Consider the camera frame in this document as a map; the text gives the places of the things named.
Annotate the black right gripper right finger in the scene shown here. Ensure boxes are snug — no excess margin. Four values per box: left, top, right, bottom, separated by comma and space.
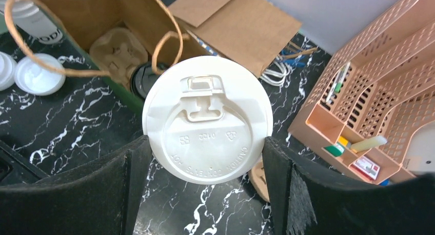
263, 136, 434, 234

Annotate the orange plastic file organizer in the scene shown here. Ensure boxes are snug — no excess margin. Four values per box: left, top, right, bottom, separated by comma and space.
288, 0, 434, 185

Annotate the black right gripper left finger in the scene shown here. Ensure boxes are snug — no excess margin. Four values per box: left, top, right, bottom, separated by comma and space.
1, 135, 152, 234

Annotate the brown pulp cup carrier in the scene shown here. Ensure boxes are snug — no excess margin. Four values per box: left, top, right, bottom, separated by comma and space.
248, 160, 270, 202

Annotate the green kraft paper bag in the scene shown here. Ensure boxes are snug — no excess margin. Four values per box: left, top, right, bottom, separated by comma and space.
4, 0, 211, 113

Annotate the black lid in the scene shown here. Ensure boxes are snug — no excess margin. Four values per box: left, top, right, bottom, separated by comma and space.
130, 61, 160, 101

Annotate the red and white small box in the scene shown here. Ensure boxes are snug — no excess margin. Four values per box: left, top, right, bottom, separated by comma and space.
351, 156, 381, 181

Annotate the stack of flat paper bags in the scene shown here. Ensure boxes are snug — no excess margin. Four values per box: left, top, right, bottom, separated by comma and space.
169, 0, 316, 86

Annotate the stack of white paper cups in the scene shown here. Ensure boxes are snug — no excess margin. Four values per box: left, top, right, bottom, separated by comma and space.
11, 1, 63, 45

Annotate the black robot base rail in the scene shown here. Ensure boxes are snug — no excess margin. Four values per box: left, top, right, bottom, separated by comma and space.
1, 141, 49, 186

